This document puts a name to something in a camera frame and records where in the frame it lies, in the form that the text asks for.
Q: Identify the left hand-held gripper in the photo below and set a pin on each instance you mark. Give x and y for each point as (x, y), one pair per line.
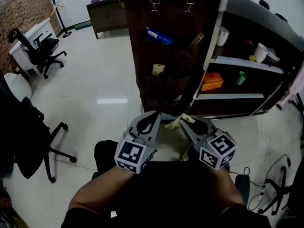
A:
(142, 136)

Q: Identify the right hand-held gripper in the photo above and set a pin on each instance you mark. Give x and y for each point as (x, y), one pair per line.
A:
(213, 146)

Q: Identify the brown pocket organizer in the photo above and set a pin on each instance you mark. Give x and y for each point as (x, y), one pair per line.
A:
(154, 87)

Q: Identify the beige packet item with hole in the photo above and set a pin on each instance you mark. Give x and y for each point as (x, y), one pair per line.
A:
(158, 69)

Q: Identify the blue packet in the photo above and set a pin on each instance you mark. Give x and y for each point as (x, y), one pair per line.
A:
(161, 38)

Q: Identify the person's left forearm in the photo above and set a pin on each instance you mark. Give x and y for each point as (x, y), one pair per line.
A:
(102, 191)

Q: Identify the person's right forearm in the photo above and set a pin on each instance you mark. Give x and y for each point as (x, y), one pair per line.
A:
(225, 191)

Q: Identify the person's right leg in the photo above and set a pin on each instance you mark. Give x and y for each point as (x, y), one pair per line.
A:
(193, 154)

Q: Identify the person's leg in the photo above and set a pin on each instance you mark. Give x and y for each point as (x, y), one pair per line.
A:
(193, 154)
(105, 154)

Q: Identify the person's white shoe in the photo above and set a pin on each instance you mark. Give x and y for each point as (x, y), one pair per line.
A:
(185, 156)

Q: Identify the person's left leg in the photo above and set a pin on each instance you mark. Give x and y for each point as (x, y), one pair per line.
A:
(105, 154)

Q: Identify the orange box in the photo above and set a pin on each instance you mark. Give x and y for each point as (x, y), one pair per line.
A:
(212, 81)

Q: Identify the person's black shirt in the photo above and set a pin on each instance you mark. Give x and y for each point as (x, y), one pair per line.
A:
(166, 198)

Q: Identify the white power strip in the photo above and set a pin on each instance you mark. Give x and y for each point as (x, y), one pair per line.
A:
(260, 193)

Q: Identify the black office chair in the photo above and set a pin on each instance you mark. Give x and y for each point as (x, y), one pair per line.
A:
(282, 189)
(28, 139)
(45, 47)

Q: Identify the small white tag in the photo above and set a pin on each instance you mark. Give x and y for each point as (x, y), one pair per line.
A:
(114, 214)

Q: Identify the black stand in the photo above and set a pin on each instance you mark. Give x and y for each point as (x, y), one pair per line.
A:
(299, 108)

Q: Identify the small yellow object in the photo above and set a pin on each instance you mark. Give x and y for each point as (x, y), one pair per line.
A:
(251, 58)

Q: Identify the pink cloth bag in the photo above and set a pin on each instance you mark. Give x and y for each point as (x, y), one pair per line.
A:
(295, 87)

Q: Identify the white paper bucket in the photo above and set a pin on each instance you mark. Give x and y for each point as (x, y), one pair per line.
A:
(260, 52)

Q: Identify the dark bowl with white rim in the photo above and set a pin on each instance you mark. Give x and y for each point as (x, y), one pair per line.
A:
(273, 57)

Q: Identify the tall white cup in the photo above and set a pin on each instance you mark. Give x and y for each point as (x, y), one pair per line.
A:
(223, 35)

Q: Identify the dark green mat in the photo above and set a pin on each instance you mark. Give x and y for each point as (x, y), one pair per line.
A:
(83, 25)

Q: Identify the brown wooden cabinet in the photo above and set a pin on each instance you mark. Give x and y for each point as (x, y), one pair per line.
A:
(104, 14)

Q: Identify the metal clip hook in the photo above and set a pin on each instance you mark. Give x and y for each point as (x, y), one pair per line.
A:
(154, 2)
(190, 2)

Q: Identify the black coat rack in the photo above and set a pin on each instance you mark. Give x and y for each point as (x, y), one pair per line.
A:
(61, 20)

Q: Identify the small purple object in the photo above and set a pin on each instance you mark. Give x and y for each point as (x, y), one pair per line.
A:
(95, 1)

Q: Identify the small black object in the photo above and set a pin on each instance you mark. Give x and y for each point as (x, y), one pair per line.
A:
(281, 17)
(264, 4)

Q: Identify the white desk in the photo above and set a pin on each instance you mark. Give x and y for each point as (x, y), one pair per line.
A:
(20, 56)

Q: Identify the patterned bag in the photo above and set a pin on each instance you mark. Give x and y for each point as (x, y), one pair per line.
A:
(9, 215)

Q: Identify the wooden clothes hanger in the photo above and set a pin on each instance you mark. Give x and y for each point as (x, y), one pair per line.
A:
(57, 7)

